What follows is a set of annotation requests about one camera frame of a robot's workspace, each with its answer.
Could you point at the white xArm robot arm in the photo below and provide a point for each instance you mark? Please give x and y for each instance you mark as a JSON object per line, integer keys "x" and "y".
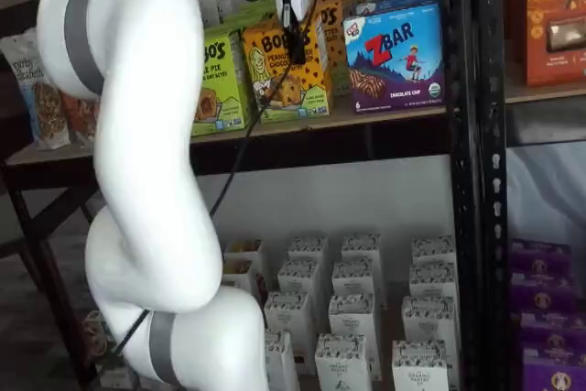
{"x": 137, "y": 89}

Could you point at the green Bobo's apple pie box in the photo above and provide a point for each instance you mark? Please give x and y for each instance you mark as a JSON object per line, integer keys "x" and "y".
{"x": 247, "y": 20}
{"x": 220, "y": 89}
{"x": 261, "y": 6}

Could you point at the blue purple Zbar box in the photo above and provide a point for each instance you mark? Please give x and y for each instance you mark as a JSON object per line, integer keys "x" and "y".
{"x": 398, "y": 4}
{"x": 393, "y": 66}

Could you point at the wooden shelf board with snacks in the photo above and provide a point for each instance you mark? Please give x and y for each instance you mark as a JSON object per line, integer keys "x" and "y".
{"x": 366, "y": 118}

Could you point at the white patterned pantry box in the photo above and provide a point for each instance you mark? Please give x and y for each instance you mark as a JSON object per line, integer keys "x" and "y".
{"x": 432, "y": 281}
{"x": 419, "y": 368}
{"x": 432, "y": 251}
{"x": 361, "y": 249}
{"x": 288, "y": 313}
{"x": 307, "y": 249}
{"x": 428, "y": 320}
{"x": 279, "y": 363}
{"x": 297, "y": 279}
{"x": 356, "y": 279}
{"x": 353, "y": 318}
{"x": 343, "y": 363}

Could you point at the yellow-top granola box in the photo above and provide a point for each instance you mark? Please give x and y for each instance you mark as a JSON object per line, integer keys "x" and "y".
{"x": 238, "y": 274}
{"x": 245, "y": 249}

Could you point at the black metal shelf rack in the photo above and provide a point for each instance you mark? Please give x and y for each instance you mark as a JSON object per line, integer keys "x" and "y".
{"x": 458, "y": 180}

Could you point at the wooden board under orange box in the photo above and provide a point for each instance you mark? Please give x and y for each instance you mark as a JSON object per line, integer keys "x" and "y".
{"x": 549, "y": 93}

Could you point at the purple snack box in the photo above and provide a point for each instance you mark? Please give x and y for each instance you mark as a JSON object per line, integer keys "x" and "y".
{"x": 545, "y": 292}
{"x": 554, "y": 336}
{"x": 540, "y": 256}
{"x": 556, "y": 375}

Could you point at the orange-label purely elizabeth bag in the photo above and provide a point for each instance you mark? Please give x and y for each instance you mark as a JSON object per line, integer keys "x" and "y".
{"x": 80, "y": 121}

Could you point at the blue-label purely elizabeth bag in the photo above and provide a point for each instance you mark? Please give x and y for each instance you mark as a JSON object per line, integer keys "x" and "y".
{"x": 41, "y": 107}

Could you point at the neighbouring black metal rack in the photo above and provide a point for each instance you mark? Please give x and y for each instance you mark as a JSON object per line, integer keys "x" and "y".
{"x": 494, "y": 226}

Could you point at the white patterned small boxes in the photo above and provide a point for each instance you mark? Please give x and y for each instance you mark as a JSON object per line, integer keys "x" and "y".
{"x": 391, "y": 313}

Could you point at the white plastic sheet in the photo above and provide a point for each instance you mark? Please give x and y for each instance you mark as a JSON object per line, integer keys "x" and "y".
{"x": 545, "y": 194}

